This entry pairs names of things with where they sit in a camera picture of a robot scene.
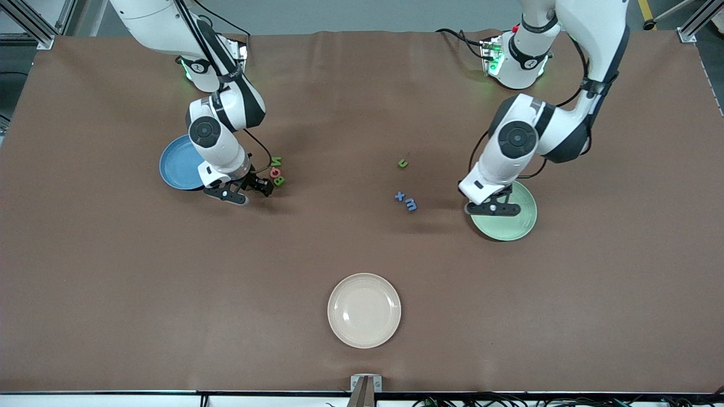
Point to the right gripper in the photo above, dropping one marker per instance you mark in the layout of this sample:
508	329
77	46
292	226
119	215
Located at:
252	181

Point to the blue foam letter m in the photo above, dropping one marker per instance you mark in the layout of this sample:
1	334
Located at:
411	206

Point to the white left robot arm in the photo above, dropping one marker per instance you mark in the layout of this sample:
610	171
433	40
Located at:
594	34

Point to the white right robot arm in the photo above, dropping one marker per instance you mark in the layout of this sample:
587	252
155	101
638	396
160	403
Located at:
169	22

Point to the green plate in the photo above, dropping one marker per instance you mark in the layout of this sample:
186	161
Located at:
509	226

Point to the blue plate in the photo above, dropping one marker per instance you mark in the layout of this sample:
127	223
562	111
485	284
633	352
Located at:
175	167

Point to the cream plate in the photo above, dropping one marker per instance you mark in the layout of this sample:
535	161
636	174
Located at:
364	310

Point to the silver base connector box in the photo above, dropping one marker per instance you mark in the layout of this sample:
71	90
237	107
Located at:
240	48
489	56

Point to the brown table mat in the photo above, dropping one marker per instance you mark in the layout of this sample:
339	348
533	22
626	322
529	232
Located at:
362	113

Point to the metal stand leg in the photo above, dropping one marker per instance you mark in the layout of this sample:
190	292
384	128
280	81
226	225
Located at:
649	25

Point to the silver metal bracket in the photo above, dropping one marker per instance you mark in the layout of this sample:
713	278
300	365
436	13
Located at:
354	380

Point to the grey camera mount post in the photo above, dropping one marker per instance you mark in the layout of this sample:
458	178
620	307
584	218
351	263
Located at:
365	395

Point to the aluminium frame extrusion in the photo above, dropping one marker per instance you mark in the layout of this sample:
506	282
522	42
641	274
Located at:
45	39
687	35

